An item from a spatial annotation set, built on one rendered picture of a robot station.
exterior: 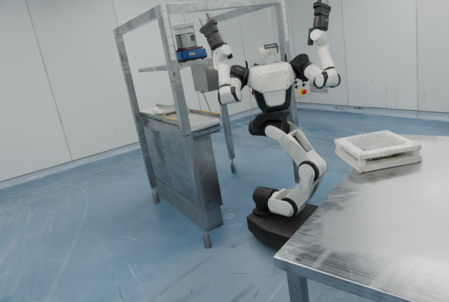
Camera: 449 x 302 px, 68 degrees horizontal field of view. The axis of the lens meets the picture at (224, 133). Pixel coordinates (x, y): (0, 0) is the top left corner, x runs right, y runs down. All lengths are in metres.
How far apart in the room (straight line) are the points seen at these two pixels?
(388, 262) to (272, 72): 1.44
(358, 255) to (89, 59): 5.13
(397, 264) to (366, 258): 0.07
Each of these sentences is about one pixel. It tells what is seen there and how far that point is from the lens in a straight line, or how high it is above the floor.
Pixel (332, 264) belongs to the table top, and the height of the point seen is 0.87.
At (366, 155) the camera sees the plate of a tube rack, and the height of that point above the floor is 0.93.
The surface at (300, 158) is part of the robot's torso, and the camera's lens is 2.18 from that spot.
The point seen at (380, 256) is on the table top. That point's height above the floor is 0.87.
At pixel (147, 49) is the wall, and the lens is 5.89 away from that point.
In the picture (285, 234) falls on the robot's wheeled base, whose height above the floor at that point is 0.17.
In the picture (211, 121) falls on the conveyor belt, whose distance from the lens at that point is 2.43.
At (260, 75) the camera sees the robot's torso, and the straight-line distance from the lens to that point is 2.09.
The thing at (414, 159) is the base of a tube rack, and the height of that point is 0.88.
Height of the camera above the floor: 1.41
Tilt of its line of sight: 14 degrees down
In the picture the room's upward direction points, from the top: 9 degrees counter-clockwise
